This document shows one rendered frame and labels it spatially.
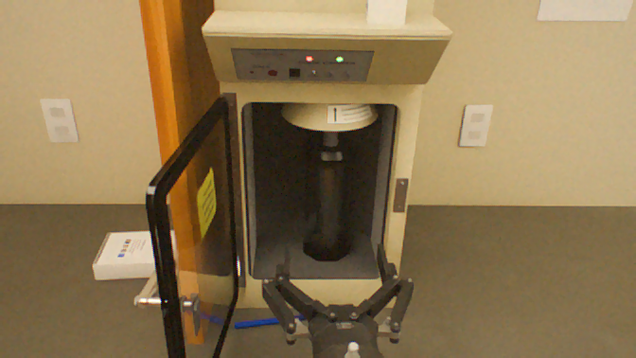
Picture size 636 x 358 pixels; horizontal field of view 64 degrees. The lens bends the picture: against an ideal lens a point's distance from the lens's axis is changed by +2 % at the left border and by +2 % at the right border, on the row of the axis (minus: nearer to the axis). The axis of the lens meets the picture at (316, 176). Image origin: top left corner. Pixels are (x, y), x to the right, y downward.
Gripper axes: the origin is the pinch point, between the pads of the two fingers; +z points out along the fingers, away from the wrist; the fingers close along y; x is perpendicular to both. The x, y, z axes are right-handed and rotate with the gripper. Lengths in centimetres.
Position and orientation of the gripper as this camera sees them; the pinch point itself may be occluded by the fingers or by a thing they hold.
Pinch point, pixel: (334, 256)
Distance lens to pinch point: 74.5
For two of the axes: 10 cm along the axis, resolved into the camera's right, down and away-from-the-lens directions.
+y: -10.0, 0.0, -0.5
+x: -0.3, 8.8, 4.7
